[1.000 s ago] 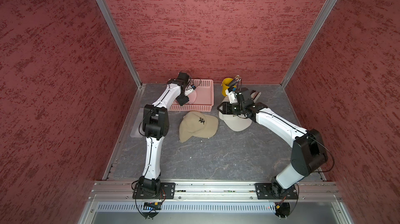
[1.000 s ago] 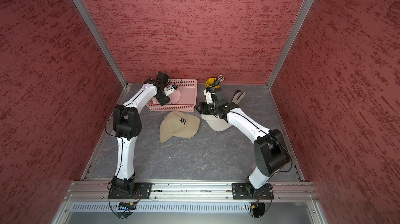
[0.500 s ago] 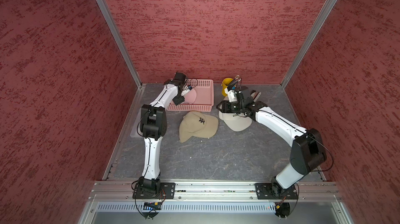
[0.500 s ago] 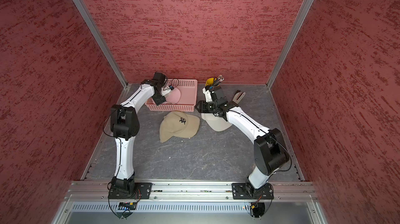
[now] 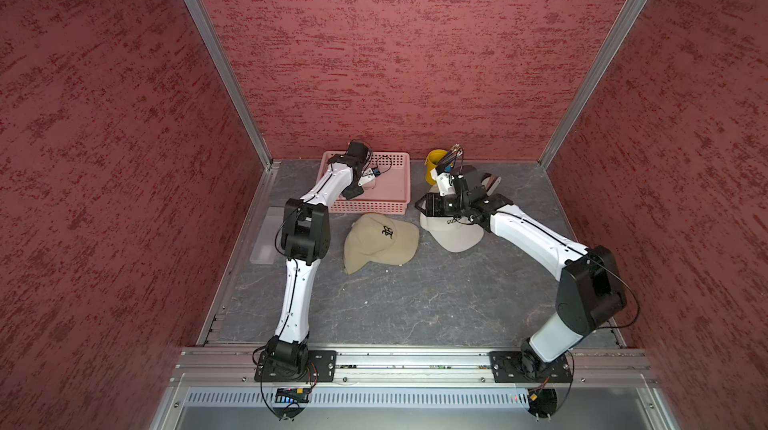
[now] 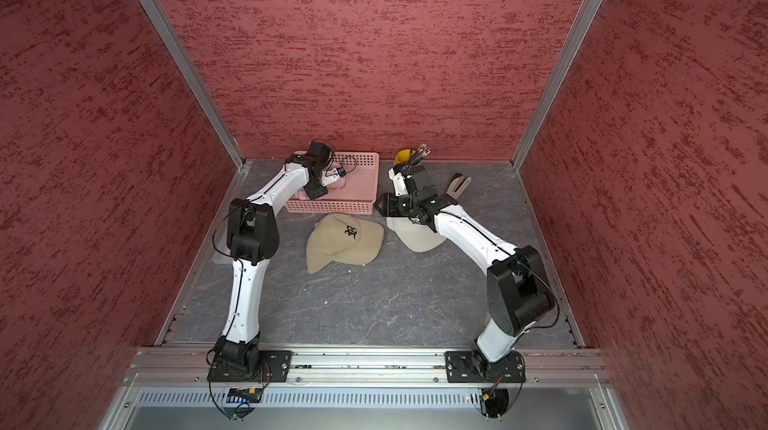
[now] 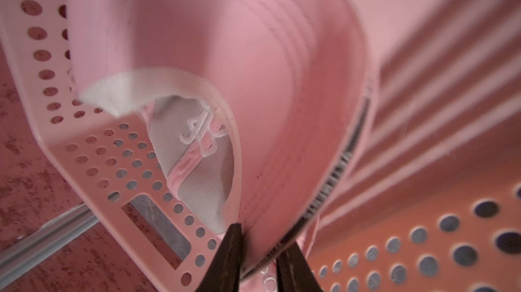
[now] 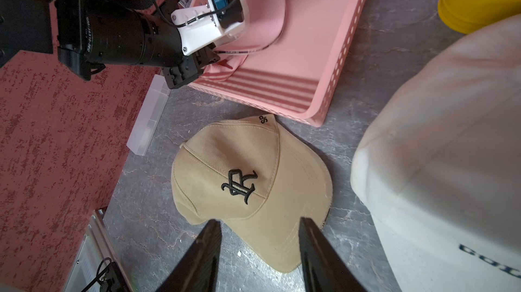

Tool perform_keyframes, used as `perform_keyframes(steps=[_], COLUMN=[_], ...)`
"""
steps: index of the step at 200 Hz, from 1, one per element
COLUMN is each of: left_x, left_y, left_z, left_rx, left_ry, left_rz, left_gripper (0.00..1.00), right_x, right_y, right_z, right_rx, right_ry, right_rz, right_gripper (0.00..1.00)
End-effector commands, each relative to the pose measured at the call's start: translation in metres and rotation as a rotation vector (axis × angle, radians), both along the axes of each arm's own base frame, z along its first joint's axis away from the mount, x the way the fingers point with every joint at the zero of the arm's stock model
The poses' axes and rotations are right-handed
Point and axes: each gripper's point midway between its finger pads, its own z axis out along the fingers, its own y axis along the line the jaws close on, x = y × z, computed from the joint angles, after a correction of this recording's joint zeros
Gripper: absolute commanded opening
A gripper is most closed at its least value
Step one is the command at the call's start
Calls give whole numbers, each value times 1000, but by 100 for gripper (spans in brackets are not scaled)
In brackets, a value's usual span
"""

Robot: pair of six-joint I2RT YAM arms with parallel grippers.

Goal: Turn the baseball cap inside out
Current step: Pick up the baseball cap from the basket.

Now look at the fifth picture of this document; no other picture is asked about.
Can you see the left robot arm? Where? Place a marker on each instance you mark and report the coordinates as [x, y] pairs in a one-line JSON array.
[[303, 239]]

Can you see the left corner aluminium post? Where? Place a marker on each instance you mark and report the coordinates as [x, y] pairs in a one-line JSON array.
[[212, 42]]

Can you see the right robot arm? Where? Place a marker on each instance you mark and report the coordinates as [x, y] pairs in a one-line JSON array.
[[590, 290]]

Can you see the right corner aluminium post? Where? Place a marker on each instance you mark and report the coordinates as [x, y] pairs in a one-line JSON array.
[[621, 28]]

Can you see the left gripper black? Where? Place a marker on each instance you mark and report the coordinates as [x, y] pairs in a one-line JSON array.
[[352, 192]]

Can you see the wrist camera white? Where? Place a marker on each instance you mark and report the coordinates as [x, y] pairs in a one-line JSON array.
[[368, 177], [443, 181]]

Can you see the pink plastic basket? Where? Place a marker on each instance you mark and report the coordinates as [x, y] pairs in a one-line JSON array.
[[388, 193]]

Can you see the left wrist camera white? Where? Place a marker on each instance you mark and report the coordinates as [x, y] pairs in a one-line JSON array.
[[368, 177]]

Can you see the corner aluminium post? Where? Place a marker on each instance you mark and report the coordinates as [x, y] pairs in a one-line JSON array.
[[212, 42], [621, 28]]

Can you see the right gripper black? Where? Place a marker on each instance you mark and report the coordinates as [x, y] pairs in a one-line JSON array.
[[433, 205]]

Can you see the beige baseball cap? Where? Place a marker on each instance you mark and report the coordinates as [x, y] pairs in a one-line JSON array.
[[376, 238]]

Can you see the yellow pencil cup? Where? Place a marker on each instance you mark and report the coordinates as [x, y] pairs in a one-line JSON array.
[[431, 162]]

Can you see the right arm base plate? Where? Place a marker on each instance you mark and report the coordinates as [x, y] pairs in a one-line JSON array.
[[510, 367]]

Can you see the beige stapler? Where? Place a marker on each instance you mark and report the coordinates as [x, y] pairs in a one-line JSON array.
[[491, 183]]

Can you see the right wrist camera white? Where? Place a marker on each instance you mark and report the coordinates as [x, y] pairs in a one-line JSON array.
[[443, 181]]

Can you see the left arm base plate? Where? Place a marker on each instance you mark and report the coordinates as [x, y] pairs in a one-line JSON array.
[[317, 366]]

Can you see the white Colorado baseball cap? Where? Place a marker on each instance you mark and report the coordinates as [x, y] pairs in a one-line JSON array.
[[439, 217]]

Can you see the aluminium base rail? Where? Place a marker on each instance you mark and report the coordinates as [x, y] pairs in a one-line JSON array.
[[371, 365]]

